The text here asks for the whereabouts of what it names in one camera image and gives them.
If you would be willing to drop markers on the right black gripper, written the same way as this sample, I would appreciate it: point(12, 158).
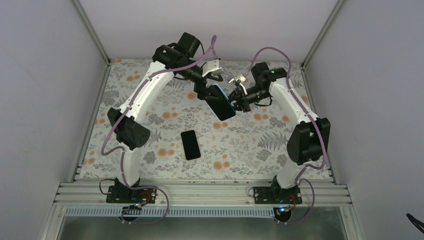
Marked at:
point(244, 103)

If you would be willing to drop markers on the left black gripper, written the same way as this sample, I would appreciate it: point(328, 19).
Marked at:
point(203, 94)

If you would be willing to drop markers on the light blue cased phone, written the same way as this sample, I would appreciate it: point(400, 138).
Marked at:
point(222, 108)

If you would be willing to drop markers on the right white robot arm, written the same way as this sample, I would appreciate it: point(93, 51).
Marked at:
point(307, 146)

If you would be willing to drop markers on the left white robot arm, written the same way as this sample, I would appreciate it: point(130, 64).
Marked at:
point(128, 135)

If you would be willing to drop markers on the black phone on mat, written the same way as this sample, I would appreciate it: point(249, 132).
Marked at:
point(190, 145)

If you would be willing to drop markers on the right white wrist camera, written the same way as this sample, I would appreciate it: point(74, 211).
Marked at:
point(238, 81)

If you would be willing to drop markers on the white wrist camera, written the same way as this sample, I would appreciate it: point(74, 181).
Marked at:
point(213, 67)
point(238, 81)

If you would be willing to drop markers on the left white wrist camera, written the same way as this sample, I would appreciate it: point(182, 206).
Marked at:
point(213, 67)

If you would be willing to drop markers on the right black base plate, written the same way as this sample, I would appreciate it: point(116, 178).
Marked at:
point(268, 195)

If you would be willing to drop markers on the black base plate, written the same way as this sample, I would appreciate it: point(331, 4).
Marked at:
point(124, 195)
point(268, 195)

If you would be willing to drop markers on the white slotted cable duct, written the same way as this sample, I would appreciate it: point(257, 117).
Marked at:
point(172, 212)

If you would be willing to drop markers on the aluminium rail frame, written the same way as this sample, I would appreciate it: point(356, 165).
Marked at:
point(204, 194)

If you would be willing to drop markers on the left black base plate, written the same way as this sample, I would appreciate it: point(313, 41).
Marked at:
point(124, 195)

